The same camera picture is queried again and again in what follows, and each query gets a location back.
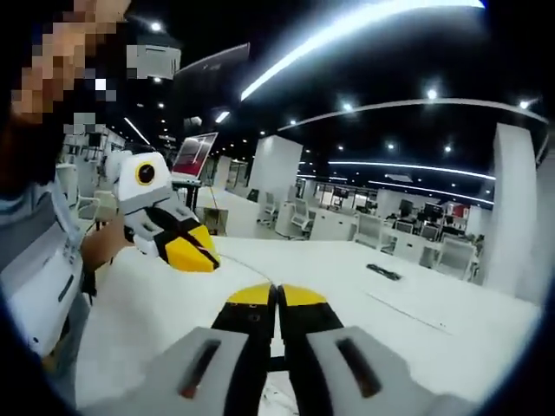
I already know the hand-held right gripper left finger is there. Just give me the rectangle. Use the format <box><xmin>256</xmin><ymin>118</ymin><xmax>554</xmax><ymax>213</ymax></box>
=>
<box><xmin>80</xmin><ymin>282</ymin><xmax>278</xmax><ymax>416</ymax></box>

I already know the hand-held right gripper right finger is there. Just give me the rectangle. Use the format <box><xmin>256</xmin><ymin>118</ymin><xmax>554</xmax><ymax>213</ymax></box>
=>
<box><xmin>277</xmin><ymin>283</ymin><xmax>478</xmax><ymax>416</ymax></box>

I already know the white desktop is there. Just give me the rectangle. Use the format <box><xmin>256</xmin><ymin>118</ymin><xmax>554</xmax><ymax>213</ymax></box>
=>
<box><xmin>75</xmin><ymin>236</ymin><xmax>545</xmax><ymax>411</ymax></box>

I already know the person's left hand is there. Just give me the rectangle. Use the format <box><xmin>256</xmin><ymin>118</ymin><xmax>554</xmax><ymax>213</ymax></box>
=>
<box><xmin>80</xmin><ymin>215</ymin><xmax>132</xmax><ymax>274</ymax></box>

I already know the black laptop stand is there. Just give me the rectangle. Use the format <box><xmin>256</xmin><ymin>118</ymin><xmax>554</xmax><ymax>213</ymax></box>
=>
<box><xmin>171</xmin><ymin>177</ymin><xmax>230</xmax><ymax>237</ymax></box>

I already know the laptop with red screen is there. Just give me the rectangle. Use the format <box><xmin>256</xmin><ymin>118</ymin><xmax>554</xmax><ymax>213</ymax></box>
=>
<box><xmin>171</xmin><ymin>132</ymin><xmax>219</xmax><ymax>185</ymax></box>

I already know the white square pillar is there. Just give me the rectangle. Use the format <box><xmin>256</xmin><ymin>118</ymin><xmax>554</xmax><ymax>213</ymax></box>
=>
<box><xmin>249</xmin><ymin>134</ymin><xmax>304</xmax><ymax>207</ymax></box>
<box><xmin>493</xmin><ymin>122</ymin><xmax>541</xmax><ymax>300</ymax></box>

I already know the black strip on table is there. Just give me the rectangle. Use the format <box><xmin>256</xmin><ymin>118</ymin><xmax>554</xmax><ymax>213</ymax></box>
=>
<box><xmin>366</xmin><ymin>263</ymin><xmax>402</xmax><ymax>283</ymax></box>

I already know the grey shirt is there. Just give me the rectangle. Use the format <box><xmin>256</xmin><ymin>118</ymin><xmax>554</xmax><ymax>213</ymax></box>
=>
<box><xmin>0</xmin><ymin>181</ymin><xmax>62</xmax><ymax>272</ymax></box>

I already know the row of white office desks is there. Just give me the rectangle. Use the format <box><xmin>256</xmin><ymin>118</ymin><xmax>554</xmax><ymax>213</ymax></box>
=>
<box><xmin>277</xmin><ymin>203</ymin><xmax>478</xmax><ymax>278</ymax></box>

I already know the dark flat panel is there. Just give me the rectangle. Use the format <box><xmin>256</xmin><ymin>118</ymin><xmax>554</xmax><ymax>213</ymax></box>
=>
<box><xmin>173</xmin><ymin>42</ymin><xmax>251</xmax><ymax>131</ymax></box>

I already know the white chest device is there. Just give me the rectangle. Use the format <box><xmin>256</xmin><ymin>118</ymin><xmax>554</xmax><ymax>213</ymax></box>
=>
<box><xmin>0</xmin><ymin>224</ymin><xmax>88</xmax><ymax>359</ymax></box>

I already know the group of white office chairs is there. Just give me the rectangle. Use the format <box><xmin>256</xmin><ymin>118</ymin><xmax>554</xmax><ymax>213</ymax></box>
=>
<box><xmin>259</xmin><ymin>190</ymin><xmax>482</xmax><ymax>283</ymax></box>

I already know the long curved ceiling light strip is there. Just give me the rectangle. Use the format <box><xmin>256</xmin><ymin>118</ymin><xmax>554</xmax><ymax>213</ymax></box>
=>
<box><xmin>240</xmin><ymin>0</ymin><xmax>486</xmax><ymax>101</ymax></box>

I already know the light neck strap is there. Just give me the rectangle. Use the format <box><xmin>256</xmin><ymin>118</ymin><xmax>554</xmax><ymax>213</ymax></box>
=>
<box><xmin>49</xmin><ymin>172</ymin><xmax>84</xmax><ymax>263</ymax></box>

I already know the black hand strap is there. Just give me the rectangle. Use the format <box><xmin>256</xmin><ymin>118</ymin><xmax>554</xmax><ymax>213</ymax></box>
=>
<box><xmin>82</xmin><ymin>259</ymin><xmax>99</xmax><ymax>298</ymax></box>

